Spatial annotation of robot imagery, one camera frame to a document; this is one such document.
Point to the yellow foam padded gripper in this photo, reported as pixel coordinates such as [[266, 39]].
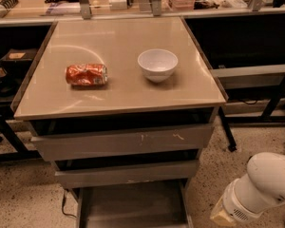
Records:
[[234, 202]]

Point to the grey drawer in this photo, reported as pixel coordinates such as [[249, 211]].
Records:
[[122, 142], [156, 204], [160, 171]]

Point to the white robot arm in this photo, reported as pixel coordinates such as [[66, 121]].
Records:
[[262, 187]]

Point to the grey drawer cabinet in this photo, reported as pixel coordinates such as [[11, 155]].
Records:
[[51, 106]]

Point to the white bowl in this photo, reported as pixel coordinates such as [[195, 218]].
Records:
[[157, 64]]

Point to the orange crushed soda can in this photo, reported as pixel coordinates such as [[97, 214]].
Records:
[[86, 75]]

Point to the black box with label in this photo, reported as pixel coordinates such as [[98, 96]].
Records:
[[19, 55]]

